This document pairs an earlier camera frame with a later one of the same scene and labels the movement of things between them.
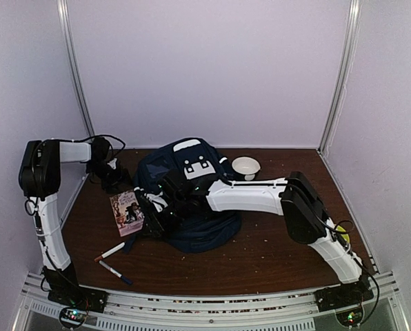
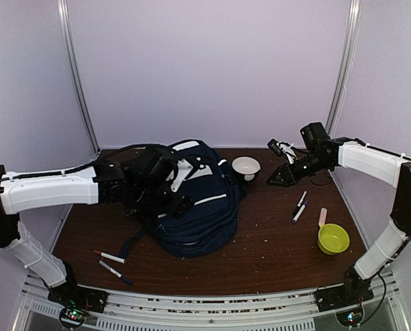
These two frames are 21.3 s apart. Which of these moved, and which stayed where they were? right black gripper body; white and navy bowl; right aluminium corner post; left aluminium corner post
Moved: right black gripper body
Stayed: white and navy bowl; right aluminium corner post; left aluminium corner post
